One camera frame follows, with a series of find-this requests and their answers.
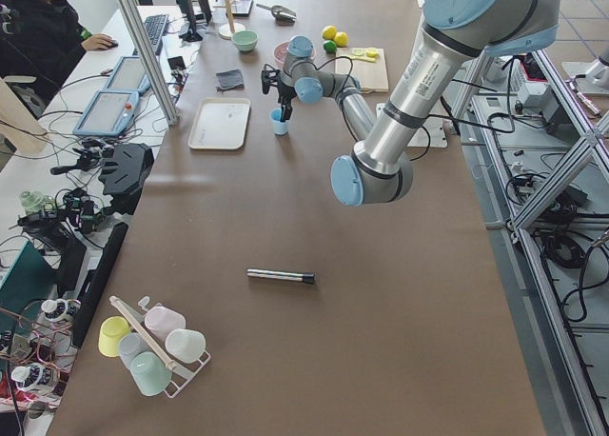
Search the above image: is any white upside-down cup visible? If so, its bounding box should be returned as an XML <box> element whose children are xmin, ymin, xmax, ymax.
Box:
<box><xmin>165</xmin><ymin>328</ymin><xmax>206</xmax><ymax>364</ymax></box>

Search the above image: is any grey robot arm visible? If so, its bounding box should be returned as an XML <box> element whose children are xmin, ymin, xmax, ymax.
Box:
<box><xmin>261</xmin><ymin>0</ymin><xmax>560</xmax><ymax>206</ymax></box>

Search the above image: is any black metal bracket box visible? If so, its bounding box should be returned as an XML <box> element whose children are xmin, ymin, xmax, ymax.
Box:
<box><xmin>98</xmin><ymin>143</ymin><xmax>154</xmax><ymax>215</ymax></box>

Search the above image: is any steel ice scoop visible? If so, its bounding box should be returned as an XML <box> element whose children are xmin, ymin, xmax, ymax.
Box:
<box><xmin>256</xmin><ymin>3</ymin><xmax>297</xmax><ymax>23</ymax></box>

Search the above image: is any pink upside-down cup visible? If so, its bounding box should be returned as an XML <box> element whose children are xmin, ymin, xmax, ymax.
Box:
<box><xmin>144</xmin><ymin>306</ymin><xmax>187</xmax><ymax>342</ymax></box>

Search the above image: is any bamboo cutting board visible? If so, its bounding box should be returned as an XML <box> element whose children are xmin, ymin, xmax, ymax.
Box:
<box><xmin>335</xmin><ymin>47</ymin><xmax>389</xmax><ymax>92</ymax></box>

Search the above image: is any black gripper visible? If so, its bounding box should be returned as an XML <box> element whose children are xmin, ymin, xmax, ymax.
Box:
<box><xmin>277</xmin><ymin>82</ymin><xmax>296</xmax><ymax>121</ymax></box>

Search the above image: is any mint green bowl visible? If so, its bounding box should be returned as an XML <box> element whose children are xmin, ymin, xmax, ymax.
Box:
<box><xmin>231</xmin><ymin>30</ymin><xmax>258</xmax><ymax>53</ymax></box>

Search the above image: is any seated person black jacket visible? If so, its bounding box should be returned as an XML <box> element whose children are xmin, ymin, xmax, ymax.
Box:
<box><xmin>1</xmin><ymin>0</ymin><xmax>114</xmax><ymax>102</ymax></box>

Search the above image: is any aluminium frame post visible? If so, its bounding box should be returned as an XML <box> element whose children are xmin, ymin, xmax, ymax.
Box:
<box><xmin>117</xmin><ymin>0</ymin><xmax>179</xmax><ymax>126</ymax></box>

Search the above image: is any green lidded bottle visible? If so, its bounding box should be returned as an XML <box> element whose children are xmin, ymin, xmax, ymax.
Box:
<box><xmin>18</xmin><ymin>190</ymin><xmax>55</xmax><ymax>215</ymax></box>

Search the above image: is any black keyboard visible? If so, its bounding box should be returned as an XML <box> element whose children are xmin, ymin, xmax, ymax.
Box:
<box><xmin>143</xmin><ymin>14</ymin><xmax>169</xmax><ymax>55</ymax></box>

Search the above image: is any wooden cup tree stand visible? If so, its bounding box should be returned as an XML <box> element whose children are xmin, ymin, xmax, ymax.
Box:
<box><xmin>218</xmin><ymin>0</ymin><xmax>246</xmax><ymax>40</ymax></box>

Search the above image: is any pink bowl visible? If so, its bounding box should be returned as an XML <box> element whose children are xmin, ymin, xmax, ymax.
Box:
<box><xmin>273</xmin><ymin>41</ymin><xmax>316</xmax><ymax>66</ymax></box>

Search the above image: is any white wire cup rack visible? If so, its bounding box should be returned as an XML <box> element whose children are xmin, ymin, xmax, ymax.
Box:
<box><xmin>109</xmin><ymin>296</ymin><xmax>211</xmax><ymax>399</ymax></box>

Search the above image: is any blue teach pendant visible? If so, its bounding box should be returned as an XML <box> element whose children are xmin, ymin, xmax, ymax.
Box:
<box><xmin>72</xmin><ymin>89</ymin><xmax>140</xmax><ymax>137</ymax></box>
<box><xmin>105</xmin><ymin>56</ymin><xmax>150</xmax><ymax>94</ymax></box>

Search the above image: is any yellow upside-down cup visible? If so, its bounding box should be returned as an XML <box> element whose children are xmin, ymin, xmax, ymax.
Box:
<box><xmin>98</xmin><ymin>316</ymin><xmax>130</xmax><ymax>358</ymax></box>

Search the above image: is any light blue plastic cup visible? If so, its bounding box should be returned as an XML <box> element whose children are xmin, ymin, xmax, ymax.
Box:
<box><xmin>269</xmin><ymin>109</ymin><xmax>289</xmax><ymax>136</ymax></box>

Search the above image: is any green lime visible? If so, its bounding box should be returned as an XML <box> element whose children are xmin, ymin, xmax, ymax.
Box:
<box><xmin>323</xmin><ymin>40</ymin><xmax>337</xmax><ymax>54</ymax></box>

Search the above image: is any green upside-down cup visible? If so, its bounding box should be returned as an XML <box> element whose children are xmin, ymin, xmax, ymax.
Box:
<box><xmin>129</xmin><ymin>351</ymin><xmax>172</xmax><ymax>396</ymax></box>

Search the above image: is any folded grey cloth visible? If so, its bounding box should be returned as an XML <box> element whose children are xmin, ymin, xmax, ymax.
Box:
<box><xmin>215</xmin><ymin>69</ymin><xmax>245</xmax><ymax>91</ymax></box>

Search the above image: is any whole yellow lemon lower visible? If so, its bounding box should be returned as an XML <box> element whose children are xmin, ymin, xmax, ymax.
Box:
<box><xmin>333</xmin><ymin>31</ymin><xmax>349</xmax><ymax>48</ymax></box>

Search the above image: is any cream rabbit serving tray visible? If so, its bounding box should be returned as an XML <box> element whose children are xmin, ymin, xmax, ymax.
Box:
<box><xmin>187</xmin><ymin>97</ymin><xmax>250</xmax><ymax>150</ymax></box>

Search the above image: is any grey upside-down cup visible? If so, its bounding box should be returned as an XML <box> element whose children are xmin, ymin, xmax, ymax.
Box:
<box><xmin>118</xmin><ymin>332</ymin><xmax>148</xmax><ymax>369</ymax></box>

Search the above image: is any steel muddler black tip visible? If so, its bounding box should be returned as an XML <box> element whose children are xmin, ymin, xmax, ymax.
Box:
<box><xmin>246</xmin><ymin>268</ymin><xmax>315</xmax><ymax>285</ymax></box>

